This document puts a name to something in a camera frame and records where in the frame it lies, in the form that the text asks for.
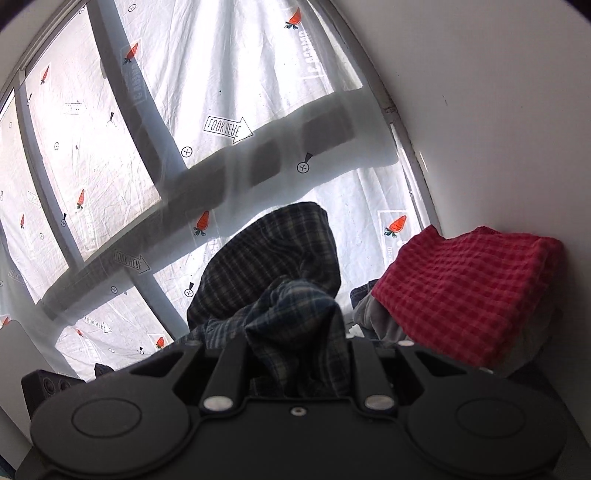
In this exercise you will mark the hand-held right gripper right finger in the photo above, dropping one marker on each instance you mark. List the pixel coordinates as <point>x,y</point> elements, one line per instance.
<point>367,364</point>

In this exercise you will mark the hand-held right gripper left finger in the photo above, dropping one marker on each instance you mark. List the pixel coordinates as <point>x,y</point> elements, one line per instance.
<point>233,364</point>

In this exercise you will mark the blue plaid shirt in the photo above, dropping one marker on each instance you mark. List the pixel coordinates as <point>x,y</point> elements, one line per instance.
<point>277,258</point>

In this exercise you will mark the folded grey sweatshirt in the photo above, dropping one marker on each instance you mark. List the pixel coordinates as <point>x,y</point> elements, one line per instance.
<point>383,323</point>

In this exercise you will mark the red checked cloth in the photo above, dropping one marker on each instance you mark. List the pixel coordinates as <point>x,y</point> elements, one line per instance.
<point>461,286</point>

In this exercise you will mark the black box with round holes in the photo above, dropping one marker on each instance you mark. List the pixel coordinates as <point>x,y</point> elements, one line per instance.
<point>41,392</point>

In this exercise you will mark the light grey flat panel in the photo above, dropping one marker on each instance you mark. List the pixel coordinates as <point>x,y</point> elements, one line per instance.
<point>16,360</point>

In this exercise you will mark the white carrot print curtain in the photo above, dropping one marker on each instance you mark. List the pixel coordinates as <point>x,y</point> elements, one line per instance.
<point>221,60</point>

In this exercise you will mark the grey window frame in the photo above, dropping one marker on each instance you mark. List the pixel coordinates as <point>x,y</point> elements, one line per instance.
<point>418,175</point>

